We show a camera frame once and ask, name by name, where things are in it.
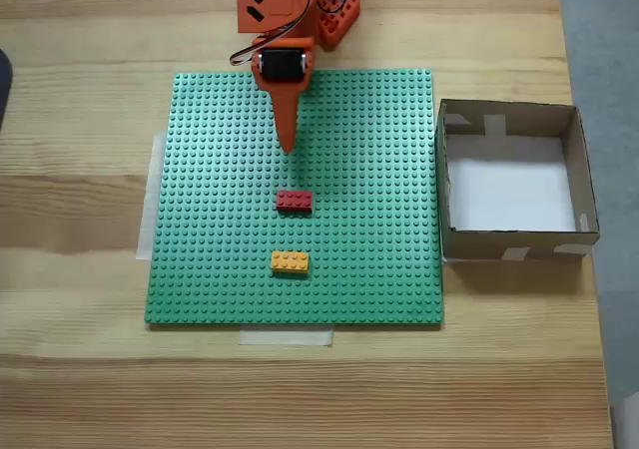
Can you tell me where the red lego block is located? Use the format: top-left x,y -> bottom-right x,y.
276,190 -> 316,219

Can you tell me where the yellow lego block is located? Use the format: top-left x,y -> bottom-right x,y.
270,249 -> 311,281

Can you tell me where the white paper sheet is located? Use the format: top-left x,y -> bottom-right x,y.
445,134 -> 579,233

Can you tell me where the open cardboard box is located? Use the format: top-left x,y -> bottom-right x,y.
434,98 -> 601,266

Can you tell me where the masking tape strip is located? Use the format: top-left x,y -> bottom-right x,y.
136,132 -> 169,262
238,327 -> 334,348

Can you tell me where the black rounded object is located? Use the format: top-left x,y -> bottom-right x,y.
0,47 -> 15,132

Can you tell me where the green lego baseplate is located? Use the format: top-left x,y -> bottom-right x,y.
143,68 -> 445,330

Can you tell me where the gripper servo cable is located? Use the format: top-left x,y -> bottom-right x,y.
229,0 -> 320,69

